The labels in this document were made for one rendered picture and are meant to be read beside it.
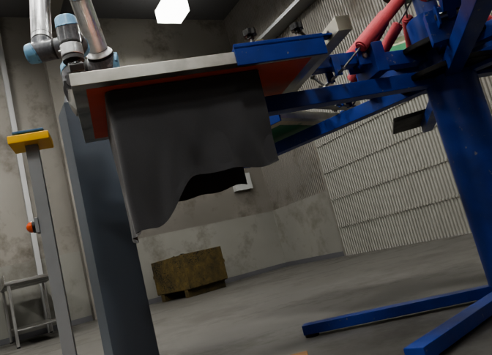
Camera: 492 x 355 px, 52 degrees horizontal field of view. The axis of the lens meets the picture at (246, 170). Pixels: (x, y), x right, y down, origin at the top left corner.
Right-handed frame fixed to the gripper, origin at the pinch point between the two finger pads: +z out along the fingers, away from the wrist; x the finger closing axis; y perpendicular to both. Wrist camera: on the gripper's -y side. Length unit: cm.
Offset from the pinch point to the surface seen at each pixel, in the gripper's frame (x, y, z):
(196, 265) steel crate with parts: -112, 595, 56
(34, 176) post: 20.0, 10.0, 16.8
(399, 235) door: -377, 467, 84
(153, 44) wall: -146, 735, -369
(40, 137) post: 15.3, 5.5, 5.0
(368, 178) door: -370, 493, -4
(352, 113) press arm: -117, 38, 8
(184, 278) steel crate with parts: -91, 593, 70
